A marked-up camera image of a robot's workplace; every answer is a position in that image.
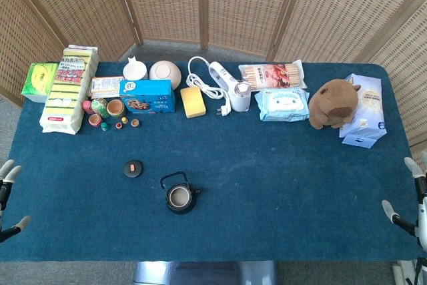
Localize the blue cookie box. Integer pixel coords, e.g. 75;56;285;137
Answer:
119;79;176;115

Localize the small white carton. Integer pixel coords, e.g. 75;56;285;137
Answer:
90;76;125;99

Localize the yellow sponge multipack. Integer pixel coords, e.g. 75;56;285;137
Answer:
39;44;99;135

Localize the brown capybara plush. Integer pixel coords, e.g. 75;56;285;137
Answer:
308;79;362;129

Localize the black teapot lid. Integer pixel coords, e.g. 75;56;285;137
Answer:
123;160;144;178

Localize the green tissue box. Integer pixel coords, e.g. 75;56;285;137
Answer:
21;62;59;103

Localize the white handheld steamer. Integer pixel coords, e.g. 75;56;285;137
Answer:
208;61;252;113

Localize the grey robot torso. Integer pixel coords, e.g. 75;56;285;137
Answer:
133;260;278;285

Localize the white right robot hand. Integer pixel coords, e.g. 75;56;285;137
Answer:
382;151;427;252

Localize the blue table cloth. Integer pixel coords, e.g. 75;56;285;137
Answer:
0;61;426;262

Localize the white metal frame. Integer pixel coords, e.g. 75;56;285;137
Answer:
392;257;427;285

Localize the woven rattan folding screen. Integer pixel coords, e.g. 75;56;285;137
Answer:
0;0;427;162

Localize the light blue wet wipes pack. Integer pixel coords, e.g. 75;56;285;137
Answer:
254;87;310;122

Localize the white cat ear cup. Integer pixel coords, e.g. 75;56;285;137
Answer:
122;57;149;81

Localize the blue white paper pack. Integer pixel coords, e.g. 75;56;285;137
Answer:
339;73;388;149

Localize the yellow green sponge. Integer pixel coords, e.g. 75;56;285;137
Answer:
179;86;207;119

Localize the green nesting doll open half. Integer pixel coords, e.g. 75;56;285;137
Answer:
106;98;127;119

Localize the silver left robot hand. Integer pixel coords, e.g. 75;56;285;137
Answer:
0;160;33;244

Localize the black cast iron teapot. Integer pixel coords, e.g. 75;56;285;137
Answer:
159;171;202;214

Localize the white power cable with plug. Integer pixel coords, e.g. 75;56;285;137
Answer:
185;56;233;117

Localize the beige bowl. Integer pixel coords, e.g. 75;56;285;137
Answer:
149;60;183;87

